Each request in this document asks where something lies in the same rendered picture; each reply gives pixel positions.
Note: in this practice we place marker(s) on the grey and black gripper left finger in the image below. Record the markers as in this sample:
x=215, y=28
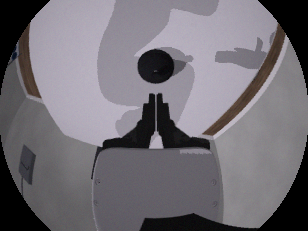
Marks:
x=140, y=136

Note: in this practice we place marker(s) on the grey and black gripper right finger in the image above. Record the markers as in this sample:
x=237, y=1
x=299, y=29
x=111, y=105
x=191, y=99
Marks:
x=173, y=137

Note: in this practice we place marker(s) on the black dome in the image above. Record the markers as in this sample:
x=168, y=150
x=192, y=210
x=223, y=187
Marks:
x=154, y=61

